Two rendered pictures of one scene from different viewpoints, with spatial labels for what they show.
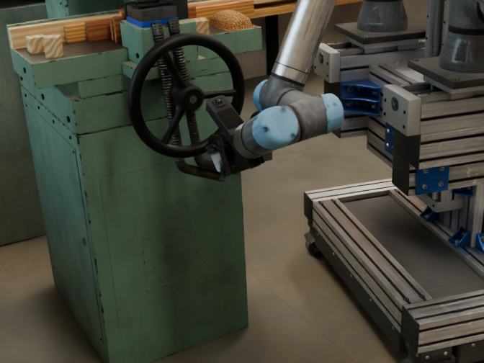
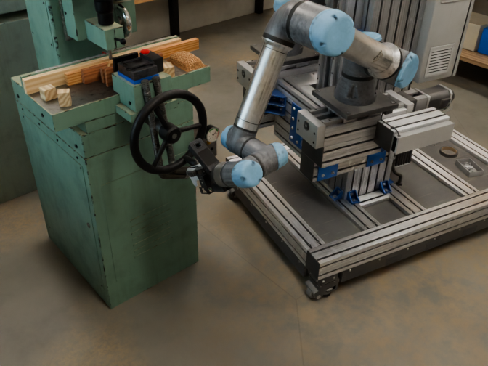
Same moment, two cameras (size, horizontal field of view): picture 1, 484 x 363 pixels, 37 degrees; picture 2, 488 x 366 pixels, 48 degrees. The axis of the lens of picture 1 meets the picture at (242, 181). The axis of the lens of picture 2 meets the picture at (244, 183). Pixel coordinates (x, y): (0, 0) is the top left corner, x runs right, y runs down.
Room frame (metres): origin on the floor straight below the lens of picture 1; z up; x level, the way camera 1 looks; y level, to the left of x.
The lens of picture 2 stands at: (0.06, 0.24, 1.68)
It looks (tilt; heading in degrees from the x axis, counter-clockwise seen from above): 35 degrees down; 346
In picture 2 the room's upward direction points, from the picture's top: 1 degrees clockwise
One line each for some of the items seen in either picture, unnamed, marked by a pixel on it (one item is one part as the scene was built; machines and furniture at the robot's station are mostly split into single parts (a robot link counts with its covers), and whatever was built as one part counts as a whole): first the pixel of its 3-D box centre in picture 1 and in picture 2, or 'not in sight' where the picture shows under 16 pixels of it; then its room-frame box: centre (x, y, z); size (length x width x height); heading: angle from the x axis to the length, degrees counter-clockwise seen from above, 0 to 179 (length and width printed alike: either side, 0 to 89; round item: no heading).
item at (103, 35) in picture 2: not in sight; (105, 35); (1.90, 0.28, 1.03); 0.14 x 0.07 x 0.09; 28
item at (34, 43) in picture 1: (37, 44); (48, 92); (1.72, 0.47, 0.92); 0.04 x 0.04 x 0.04; 31
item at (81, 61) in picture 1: (147, 52); (129, 91); (1.79, 0.22, 0.87); 0.61 x 0.30 x 0.06; 118
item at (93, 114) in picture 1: (119, 77); (100, 97); (1.99, 0.33, 0.76); 0.57 x 0.45 x 0.09; 28
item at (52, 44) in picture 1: (52, 46); (64, 97); (1.66, 0.42, 0.92); 0.04 x 0.03 x 0.05; 90
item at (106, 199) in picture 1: (134, 206); (112, 185); (1.99, 0.33, 0.35); 0.58 x 0.45 x 0.71; 28
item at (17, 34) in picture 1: (126, 21); (109, 63); (1.90, 0.28, 0.92); 0.60 x 0.02 x 0.05; 118
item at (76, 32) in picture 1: (164, 19); (136, 59); (1.93, 0.18, 0.92); 0.54 x 0.02 x 0.04; 118
